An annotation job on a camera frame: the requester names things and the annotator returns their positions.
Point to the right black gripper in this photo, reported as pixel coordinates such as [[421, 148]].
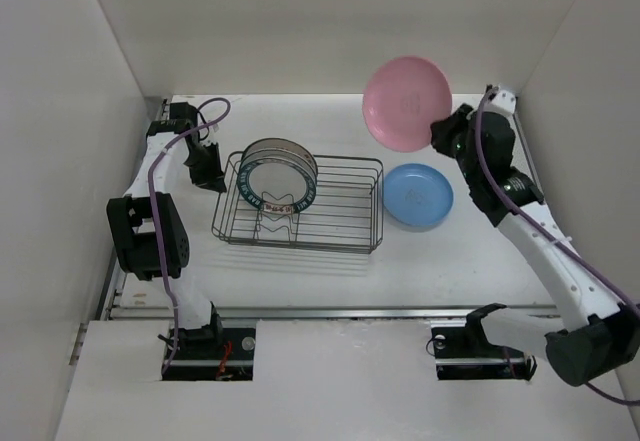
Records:
[[443, 129]]

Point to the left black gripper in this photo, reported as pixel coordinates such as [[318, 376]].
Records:
[[211, 179]]

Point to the pink plastic plate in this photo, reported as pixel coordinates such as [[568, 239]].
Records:
[[402, 100]]

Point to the blue plastic plate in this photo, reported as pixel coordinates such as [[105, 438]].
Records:
[[417, 195]]

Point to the white plate with grey pattern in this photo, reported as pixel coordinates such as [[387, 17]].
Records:
[[282, 144]]

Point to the teal rimmed white plate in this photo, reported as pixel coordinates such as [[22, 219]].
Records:
[[277, 183]]

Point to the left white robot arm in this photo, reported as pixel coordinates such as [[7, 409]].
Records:
[[150, 239]]

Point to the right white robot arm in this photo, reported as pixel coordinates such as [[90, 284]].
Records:
[[598, 329]]

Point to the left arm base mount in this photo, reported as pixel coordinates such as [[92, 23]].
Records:
[[229, 359]]

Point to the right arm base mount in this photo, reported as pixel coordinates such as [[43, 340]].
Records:
[[458, 358]]

